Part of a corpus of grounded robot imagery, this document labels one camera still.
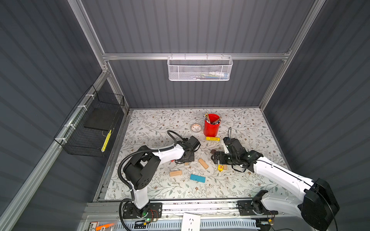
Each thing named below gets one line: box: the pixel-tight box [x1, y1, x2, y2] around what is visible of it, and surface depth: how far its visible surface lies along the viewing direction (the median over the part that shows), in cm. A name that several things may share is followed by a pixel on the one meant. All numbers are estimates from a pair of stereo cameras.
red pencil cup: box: [203, 113, 221, 138], surface depth 101 cm
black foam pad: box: [83, 107, 119, 132], surface depth 78 cm
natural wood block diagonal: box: [198, 157, 209, 170], surface depth 93 cm
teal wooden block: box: [189, 174, 207, 183], surface depth 86 cm
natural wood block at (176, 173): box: [169, 170, 183, 177], surface depth 88 cm
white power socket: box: [181, 212, 201, 231], surface depth 69 cm
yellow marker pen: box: [205, 136, 221, 142], surface depth 101 cm
